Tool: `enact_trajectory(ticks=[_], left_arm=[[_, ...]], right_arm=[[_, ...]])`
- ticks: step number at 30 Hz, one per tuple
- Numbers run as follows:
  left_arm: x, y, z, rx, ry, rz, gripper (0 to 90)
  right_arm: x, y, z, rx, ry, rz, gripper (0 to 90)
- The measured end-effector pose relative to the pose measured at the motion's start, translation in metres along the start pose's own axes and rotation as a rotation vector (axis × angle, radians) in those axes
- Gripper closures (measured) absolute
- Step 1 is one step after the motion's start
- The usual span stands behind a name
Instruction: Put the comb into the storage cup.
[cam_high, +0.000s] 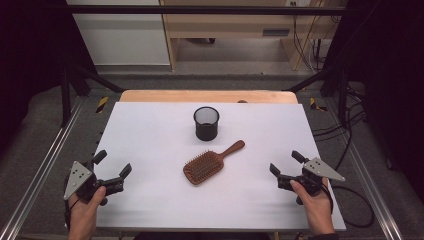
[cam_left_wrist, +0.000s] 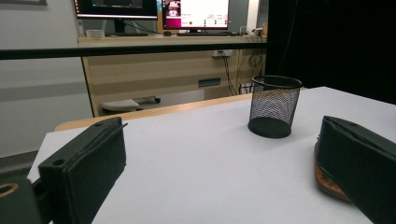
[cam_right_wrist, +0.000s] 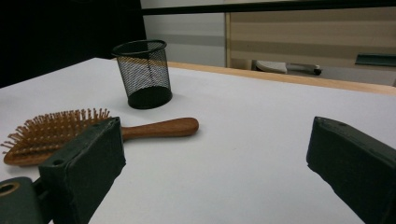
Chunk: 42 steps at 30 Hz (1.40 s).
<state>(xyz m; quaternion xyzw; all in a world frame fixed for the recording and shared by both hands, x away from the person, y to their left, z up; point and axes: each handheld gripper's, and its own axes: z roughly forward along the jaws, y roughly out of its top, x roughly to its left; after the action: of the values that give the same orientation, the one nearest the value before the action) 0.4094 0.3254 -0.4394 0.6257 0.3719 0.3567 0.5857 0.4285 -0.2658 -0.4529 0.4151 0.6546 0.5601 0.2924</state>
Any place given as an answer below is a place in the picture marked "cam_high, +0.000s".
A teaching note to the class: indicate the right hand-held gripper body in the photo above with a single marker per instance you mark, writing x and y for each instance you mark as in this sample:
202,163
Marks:
320,168

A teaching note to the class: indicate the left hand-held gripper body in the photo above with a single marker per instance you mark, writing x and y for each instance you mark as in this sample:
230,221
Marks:
83,181

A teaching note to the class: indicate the brown wooden hairbrush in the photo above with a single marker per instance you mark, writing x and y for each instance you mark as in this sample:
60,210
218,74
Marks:
203,166

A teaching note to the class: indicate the black mesh cup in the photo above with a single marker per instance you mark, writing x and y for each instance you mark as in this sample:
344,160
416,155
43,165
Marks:
206,131

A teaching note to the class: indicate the person's left hand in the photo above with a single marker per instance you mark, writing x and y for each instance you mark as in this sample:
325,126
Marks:
83,213

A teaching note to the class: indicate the person's right hand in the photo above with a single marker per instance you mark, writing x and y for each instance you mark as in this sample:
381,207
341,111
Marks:
318,210

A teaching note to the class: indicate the white board sheet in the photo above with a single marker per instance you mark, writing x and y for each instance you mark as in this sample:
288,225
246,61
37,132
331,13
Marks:
160,133

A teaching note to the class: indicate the yellow black tape marker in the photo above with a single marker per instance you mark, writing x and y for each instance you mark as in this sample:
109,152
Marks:
102,104
315,105

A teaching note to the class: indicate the wooden table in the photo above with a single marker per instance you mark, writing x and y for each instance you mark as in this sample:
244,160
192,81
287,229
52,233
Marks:
200,96

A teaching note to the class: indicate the black curtain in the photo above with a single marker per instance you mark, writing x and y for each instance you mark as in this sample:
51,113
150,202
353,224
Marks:
390,83
30,60

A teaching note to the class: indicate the white cabinet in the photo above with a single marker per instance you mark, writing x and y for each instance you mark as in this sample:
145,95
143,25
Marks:
123,36

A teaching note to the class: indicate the light wooden desk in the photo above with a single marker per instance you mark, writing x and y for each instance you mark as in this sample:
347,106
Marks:
226,25

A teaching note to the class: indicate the aluminium rail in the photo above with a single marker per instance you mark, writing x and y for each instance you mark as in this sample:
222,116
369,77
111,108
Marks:
43,166
370,180

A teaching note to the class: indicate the black metal frame stand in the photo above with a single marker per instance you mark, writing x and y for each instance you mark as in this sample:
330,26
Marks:
65,96
342,93

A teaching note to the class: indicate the black horizontal frame bar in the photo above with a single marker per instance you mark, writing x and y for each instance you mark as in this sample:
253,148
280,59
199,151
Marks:
200,9

